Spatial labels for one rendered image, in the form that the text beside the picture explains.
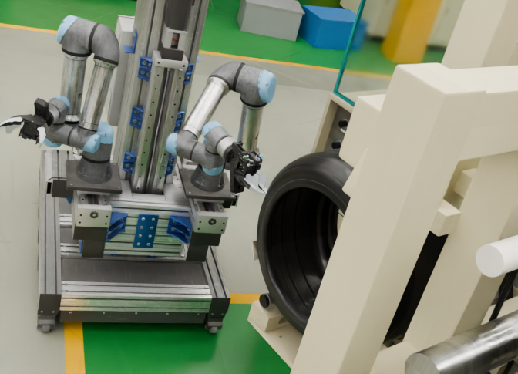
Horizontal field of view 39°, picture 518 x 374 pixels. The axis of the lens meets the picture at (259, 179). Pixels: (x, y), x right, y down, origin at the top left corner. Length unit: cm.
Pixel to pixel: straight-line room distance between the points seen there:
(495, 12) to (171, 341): 211
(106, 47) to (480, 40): 141
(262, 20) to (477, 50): 574
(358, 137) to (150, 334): 211
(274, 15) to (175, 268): 462
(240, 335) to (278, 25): 475
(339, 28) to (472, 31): 581
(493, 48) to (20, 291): 242
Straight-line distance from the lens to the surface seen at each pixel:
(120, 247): 328
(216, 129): 254
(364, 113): 153
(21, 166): 457
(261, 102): 284
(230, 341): 353
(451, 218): 143
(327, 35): 784
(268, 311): 235
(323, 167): 201
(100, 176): 307
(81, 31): 287
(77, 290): 329
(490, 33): 209
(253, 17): 771
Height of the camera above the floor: 231
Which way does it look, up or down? 28 degrees down
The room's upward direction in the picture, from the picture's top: 15 degrees clockwise
